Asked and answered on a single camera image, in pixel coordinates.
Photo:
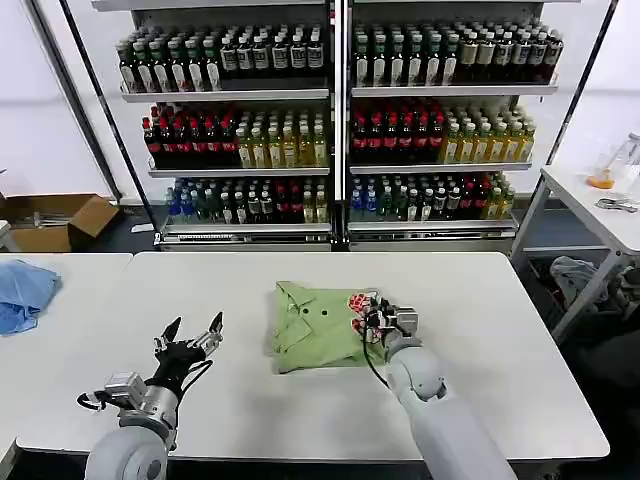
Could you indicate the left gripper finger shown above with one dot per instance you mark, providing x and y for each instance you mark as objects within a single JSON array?
[
  {"x": 171, "y": 332},
  {"x": 212, "y": 332}
]

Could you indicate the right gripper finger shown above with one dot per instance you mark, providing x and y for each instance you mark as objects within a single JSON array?
[
  {"x": 371, "y": 301},
  {"x": 364, "y": 326}
]

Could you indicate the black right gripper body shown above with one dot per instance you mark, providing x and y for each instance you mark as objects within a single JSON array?
[{"x": 384, "y": 320}]

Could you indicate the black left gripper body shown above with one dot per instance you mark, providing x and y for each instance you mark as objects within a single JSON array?
[{"x": 177, "y": 362}]

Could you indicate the green polo shirt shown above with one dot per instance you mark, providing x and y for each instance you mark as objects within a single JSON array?
[{"x": 310, "y": 335}]

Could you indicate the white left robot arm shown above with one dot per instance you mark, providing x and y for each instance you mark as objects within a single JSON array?
[{"x": 135, "y": 435}]

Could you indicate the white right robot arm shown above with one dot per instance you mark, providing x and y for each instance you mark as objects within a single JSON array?
[{"x": 435, "y": 410}]

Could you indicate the white paper slip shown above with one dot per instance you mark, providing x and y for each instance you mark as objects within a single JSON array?
[{"x": 142, "y": 229}]

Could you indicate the blue cloth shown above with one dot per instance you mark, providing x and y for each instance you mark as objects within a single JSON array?
[{"x": 25, "y": 295}]

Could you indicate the brown cardboard box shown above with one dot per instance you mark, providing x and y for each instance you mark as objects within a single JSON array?
[{"x": 45, "y": 235}]

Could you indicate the shelf rack with bottles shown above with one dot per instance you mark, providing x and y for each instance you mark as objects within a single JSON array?
[
  {"x": 230, "y": 125},
  {"x": 440, "y": 125}
]

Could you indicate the grey clothes pile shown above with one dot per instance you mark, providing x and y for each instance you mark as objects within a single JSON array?
[{"x": 580, "y": 282}]

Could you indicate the white side table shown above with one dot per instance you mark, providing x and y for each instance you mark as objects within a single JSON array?
[{"x": 585, "y": 220}]

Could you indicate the small metal tool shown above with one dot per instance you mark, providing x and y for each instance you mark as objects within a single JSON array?
[{"x": 617, "y": 205}]

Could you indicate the glass flask with orange liquid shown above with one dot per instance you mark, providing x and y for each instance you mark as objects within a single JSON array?
[{"x": 612, "y": 167}]

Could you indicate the black frame pole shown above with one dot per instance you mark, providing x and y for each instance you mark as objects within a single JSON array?
[
  {"x": 582, "y": 80},
  {"x": 115, "y": 125},
  {"x": 75, "y": 100}
]

